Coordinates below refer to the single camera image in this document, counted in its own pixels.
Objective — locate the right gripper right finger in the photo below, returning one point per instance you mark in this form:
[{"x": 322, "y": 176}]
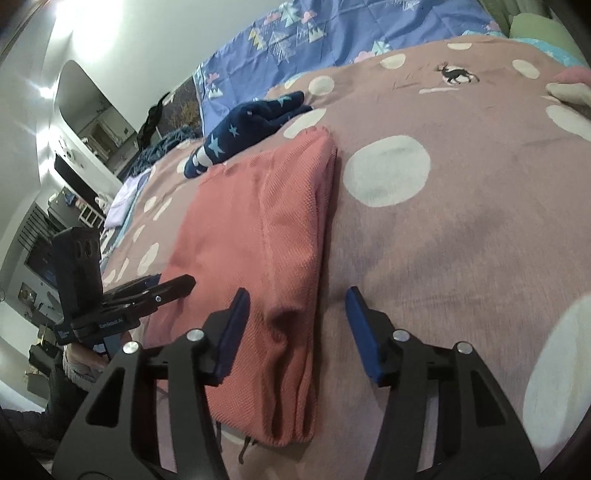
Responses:
[{"x": 447, "y": 416}]

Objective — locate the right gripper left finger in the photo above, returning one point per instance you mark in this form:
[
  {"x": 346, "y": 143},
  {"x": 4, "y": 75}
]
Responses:
[{"x": 114, "y": 434}]

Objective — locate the salmon pink knit garment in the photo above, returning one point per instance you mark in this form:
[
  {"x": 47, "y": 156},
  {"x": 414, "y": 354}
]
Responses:
[{"x": 258, "y": 223}]

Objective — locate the person's left hand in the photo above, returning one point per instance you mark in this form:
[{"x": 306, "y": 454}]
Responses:
[{"x": 82, "y": 366}]

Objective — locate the lavender folded garment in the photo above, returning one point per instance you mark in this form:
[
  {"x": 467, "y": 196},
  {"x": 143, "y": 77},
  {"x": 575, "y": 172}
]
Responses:
[{"x": 123, "y": 200}]

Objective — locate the dark teal crumpled blanket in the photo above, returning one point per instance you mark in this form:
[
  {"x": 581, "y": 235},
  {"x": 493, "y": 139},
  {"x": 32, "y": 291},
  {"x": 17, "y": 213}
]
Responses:
[{"x": 145, "y": 159}]

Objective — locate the black garment on headboard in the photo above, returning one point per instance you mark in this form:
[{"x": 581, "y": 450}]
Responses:
[{"x": 148, "y": 128}]

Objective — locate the dark patterned headboard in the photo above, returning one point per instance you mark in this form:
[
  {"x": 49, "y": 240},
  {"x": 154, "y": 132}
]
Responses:
[{"x": 180, "y": 108}]

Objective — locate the navy star pattern garment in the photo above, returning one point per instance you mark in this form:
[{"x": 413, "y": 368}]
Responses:
[{"x": 245, "y": 126}]

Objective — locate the mauve polka dot blanket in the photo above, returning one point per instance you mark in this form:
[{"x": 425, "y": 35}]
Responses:
[{"x": 460, "y": 207}]

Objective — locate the blue tree pattern sheet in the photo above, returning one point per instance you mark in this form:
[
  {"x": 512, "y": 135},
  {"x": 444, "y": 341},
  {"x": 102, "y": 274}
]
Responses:
[{"x": 302, "y": 36}]

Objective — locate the grey folded garment in stack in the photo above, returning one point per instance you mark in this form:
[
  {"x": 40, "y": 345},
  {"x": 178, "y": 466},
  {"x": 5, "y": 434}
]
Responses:
[{"x": 577, "y": 95}]

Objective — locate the pink folded garment on stack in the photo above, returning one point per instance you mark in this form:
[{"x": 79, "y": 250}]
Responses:
[{"x": 574, "y": 75}]

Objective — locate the green pillow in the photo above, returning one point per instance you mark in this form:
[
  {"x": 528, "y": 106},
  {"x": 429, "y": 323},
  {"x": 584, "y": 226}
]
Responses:
[{"x": 532, "y": 20}]

